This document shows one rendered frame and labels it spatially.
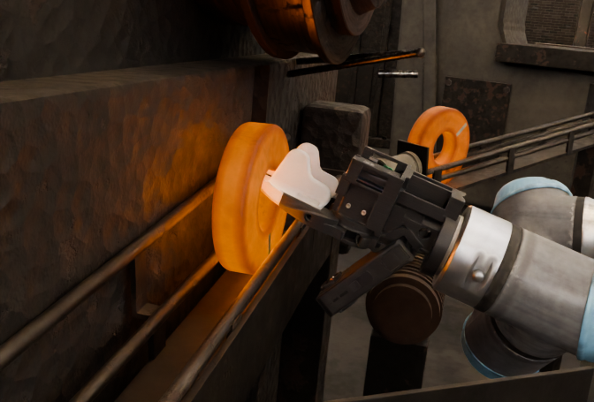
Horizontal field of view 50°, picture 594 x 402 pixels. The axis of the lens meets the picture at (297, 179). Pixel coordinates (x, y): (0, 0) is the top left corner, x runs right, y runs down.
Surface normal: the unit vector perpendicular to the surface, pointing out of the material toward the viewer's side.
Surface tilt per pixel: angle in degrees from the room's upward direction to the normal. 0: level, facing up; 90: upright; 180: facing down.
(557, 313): 92
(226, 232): 100
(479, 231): 41
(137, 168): 90
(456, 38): 90
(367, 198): 90
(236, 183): 66
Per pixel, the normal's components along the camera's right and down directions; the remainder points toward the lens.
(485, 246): -0.03, -0.33
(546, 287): -0.13, -0.11
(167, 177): 0.96, 0.14
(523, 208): -0.40, -0.59
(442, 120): 0.62, 0.25
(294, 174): -0.32, 0.20
